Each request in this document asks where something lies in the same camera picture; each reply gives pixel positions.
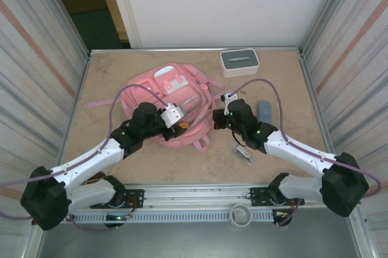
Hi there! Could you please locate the grey metal shelf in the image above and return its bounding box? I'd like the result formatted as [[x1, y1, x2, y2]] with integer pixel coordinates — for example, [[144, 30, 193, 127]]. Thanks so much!
[[22, 208, 373, 258]]

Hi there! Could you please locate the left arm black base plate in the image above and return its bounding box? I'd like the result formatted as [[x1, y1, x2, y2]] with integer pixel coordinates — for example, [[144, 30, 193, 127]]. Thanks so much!
[[121, 189, 145, 210]]

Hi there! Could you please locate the grey tape roll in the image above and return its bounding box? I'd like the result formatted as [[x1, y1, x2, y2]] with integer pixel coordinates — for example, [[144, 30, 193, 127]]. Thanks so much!
[[229, 203, 252, 228]]

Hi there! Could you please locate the aluminium frame rail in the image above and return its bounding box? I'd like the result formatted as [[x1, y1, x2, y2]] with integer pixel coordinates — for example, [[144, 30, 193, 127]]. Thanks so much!
[[35, 184, 363, 211]]

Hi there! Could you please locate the slotted grey cable duct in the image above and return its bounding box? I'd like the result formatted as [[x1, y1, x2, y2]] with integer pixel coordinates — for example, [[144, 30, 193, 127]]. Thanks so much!
[[72, 211, 275, 223]]

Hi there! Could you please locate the white grey tissue box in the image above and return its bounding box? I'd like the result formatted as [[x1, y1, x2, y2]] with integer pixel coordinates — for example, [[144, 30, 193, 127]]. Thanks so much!
[[219, 48, 261, 79]]

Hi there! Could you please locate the striped white side panel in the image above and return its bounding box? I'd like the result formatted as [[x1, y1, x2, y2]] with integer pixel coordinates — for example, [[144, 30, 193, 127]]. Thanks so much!
[[0, 0, 92, 258], [298, 0, 388, 258]]

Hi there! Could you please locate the pink school backpack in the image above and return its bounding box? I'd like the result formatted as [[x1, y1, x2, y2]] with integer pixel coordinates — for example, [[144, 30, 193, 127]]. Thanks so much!
[[84, 63, 227, 151]]

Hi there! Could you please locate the small black controller board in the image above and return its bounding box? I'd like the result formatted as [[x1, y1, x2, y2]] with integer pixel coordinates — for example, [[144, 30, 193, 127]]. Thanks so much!
[[104, 214, 134, 229], [272, 208, 295, 228]]

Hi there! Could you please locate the clear plastic stationery packet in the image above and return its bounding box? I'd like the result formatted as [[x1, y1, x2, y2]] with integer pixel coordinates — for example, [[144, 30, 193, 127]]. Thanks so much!
[[230, 141, 255, 167]]

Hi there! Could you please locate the thin aluminium table edge rail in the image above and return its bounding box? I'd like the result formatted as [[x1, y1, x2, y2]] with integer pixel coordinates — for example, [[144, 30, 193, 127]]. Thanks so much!
[[89, 46, 301, 53]]

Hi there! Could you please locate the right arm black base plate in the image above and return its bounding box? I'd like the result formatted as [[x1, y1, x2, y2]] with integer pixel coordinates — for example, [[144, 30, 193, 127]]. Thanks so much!
[[249, 187, 305, 207]]

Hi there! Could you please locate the blue grey pencil case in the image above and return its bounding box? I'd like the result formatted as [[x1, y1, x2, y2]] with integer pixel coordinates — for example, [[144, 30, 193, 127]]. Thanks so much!
[[256, 99, 273, 124]]

